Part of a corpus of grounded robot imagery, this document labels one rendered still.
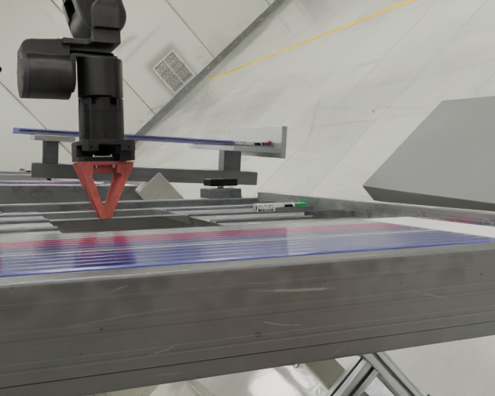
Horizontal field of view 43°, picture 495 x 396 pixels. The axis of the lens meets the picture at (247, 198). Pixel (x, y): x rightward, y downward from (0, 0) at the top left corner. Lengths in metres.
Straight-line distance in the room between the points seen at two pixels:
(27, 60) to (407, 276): 0.54
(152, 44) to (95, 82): 8.04
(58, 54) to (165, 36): 8.11
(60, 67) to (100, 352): 0.51
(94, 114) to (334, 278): 0.49
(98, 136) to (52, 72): 0.09
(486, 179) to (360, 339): 0.59
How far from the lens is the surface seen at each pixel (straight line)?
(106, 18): 0.81
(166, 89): 8.79
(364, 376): 1.31
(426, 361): 1.71
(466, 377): 1.61
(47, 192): 1.78
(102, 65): 0.81
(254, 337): 0.37
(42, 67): 0.79
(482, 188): 0.95
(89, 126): 0.80
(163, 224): 1.04
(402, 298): 0.41
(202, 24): 9.11
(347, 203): 0.83
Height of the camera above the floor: 1.07
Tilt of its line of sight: 18 degrees down
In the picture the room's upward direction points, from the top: 42 degrees counter-clockwise
